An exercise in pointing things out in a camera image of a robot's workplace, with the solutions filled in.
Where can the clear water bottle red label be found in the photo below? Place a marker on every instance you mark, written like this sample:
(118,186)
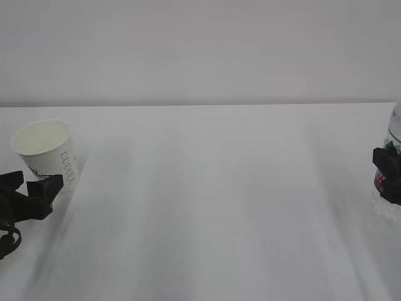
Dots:
(391,142)

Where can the white paper cup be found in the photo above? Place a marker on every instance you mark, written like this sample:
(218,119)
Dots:
(46,147)

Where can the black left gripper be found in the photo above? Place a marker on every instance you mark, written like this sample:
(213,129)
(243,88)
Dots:
(16,207)

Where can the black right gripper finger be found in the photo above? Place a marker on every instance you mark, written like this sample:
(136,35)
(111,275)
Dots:
(387,180)

